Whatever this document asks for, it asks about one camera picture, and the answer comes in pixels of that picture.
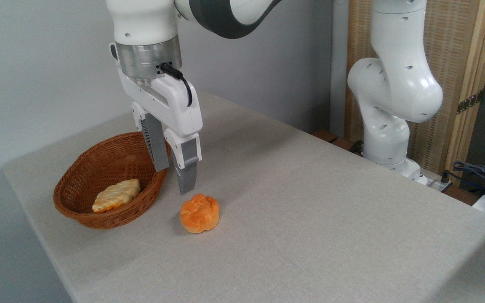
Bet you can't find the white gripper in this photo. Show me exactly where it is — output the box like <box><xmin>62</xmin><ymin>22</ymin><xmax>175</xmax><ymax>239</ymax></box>
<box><xmin>116</xmin><ymin>63</ymin><xmax>203</xmax><ymax>196</ymax></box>

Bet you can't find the round orange bread roll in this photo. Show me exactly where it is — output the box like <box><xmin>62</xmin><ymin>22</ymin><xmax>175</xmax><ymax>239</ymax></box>
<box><xmin>179</xmin><ymin>193</ymin><xmax>220</xmax><ymax>234</ymax></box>

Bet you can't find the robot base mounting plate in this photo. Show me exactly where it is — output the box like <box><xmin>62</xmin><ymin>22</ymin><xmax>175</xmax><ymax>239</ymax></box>
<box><xmin>415</xmin><ymin>167</ymin><xmax>454</xmax><ymax>193</ymax></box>

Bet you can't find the flat yellow bread slice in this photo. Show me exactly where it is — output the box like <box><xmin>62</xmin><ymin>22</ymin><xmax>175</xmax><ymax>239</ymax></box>
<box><xmin>92</xmin><ymin>178</ymin><xmax>141</xmax><ymax>213</ymax></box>

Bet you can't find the brown wicker basket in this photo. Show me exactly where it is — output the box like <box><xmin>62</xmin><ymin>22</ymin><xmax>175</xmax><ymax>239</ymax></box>
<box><xmin>53</xmin><ymin>131</ymin><xmax>172</xmax><ymax>230</ymax></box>

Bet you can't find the brown wooden bench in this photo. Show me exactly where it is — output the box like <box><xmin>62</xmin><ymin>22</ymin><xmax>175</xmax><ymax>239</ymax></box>
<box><xmin>312</xmin><ymin>130</ymin><xmax>357</xmax><ymax>153</ymax></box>

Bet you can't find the brass screen hinge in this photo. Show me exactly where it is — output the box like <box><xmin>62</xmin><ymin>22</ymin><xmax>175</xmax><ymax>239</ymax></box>
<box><xmin>456</xmin><ymin>90</ymin><xmax>483</xmax><ymax>115</ymax></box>

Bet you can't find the wooden rattan folding screen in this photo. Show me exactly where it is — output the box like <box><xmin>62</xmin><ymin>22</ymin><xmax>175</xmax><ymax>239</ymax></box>
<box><xmin>344</xmin><ymin>0</ymin><xmax>485</xmax><ymax>186</ymax></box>

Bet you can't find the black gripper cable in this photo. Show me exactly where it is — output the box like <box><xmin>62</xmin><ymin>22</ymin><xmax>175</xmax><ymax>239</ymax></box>
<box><xmin>160</xmin><ymin>63</ymin><xmax>194</xmax><ymax>107</ymax></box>

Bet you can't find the blue and black cable bundle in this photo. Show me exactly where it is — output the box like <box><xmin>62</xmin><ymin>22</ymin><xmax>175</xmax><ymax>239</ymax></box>
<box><xmin>451</xmin><ymin>161</ymin><xmax>485</xmax><ymax>199</ymax></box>

